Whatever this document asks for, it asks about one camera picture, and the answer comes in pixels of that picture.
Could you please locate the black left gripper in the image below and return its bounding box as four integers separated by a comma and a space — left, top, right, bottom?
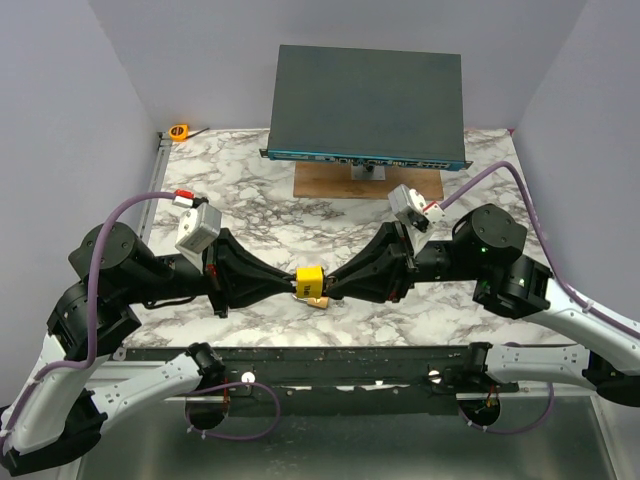
124, 227, 297, 317

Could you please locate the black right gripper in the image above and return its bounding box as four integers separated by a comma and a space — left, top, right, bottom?
324, 221, 483, 305

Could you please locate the small brass padlock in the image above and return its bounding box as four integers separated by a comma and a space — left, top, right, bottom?
293, 297, 330, 310

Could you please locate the yellow padlock black shackle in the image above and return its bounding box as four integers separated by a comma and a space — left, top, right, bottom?
295, 266, 324, 300

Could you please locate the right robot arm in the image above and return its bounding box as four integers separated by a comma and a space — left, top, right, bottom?
323, 202, 639, 407

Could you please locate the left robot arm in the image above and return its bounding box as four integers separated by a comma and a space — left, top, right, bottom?
1, 222, 293, 476

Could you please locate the wooden board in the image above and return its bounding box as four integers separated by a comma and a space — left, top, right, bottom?
293, 162, 444, 201

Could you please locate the yellow tape measure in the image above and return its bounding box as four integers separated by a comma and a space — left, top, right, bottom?
168, 124, 210, 143

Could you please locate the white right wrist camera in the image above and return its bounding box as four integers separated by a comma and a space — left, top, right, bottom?
388, 184, 445, 255

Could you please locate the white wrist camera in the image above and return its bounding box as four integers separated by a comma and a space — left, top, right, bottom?
388, 184, 445, 255
172, 190, 222, 270

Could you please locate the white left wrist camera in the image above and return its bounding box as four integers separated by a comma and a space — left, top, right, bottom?
172, 190, 222, 270

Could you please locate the black mounting rail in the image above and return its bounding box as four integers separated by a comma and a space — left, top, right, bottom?
114, 344, 576, 416

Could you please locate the grey network switch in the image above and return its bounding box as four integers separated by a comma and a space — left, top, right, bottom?
260, 45, 471, 171

